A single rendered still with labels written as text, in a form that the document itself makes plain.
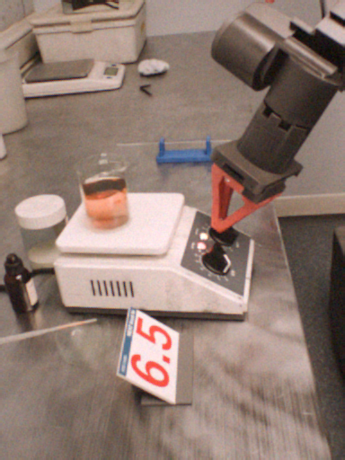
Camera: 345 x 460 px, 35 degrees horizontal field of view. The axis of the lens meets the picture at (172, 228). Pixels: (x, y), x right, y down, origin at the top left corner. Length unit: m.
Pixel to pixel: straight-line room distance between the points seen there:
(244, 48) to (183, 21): 1.47
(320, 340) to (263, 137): 1.20
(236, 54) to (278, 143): 0.10
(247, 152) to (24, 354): 0.30
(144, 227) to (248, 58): 0.20
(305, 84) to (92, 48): 1.19
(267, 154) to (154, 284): 0.17
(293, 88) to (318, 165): 1.71
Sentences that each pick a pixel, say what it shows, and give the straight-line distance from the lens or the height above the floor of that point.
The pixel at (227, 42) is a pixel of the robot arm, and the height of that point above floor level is 1.01.
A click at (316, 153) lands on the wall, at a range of 2.21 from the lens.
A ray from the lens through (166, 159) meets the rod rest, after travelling 0.95.
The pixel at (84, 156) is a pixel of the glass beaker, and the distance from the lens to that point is 0.59.
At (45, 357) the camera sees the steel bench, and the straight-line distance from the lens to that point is 0.58.
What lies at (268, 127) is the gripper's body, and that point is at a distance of 0.54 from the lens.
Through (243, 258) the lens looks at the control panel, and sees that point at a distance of 0.62.
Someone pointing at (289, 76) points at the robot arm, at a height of 0.98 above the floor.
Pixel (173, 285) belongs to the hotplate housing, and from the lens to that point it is 0.56.
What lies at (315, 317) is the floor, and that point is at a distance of 1.77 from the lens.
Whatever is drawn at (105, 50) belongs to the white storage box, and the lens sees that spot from 1.66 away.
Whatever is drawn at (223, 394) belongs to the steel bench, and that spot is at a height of 0.75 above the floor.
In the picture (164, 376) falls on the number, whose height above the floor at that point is 0.76.
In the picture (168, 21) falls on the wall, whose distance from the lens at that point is 2.03.
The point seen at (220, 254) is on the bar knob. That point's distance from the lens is 0.57.
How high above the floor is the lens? 1.12
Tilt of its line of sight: 30 degrees down
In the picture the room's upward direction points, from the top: 6 degrees counter-clockwise
